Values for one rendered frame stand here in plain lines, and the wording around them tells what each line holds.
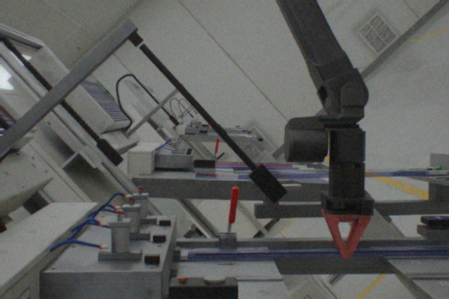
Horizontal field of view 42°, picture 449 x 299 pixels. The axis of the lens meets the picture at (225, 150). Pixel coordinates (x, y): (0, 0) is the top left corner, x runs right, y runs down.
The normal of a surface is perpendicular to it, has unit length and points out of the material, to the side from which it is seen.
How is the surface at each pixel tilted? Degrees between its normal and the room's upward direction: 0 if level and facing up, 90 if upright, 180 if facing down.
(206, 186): 90
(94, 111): 90
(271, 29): 90
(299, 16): 80
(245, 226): 90
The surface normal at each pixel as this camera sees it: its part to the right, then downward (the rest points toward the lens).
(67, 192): 0.04, 0.07
